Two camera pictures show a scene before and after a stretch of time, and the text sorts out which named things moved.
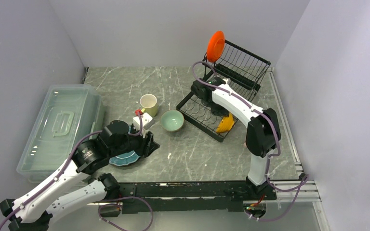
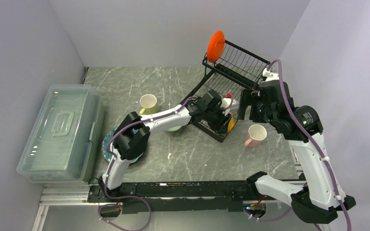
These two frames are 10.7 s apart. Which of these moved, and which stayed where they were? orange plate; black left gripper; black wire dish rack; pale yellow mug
Moved: black left gripper
Stayed: orange plate; pale yellow mug; black wire dish rack
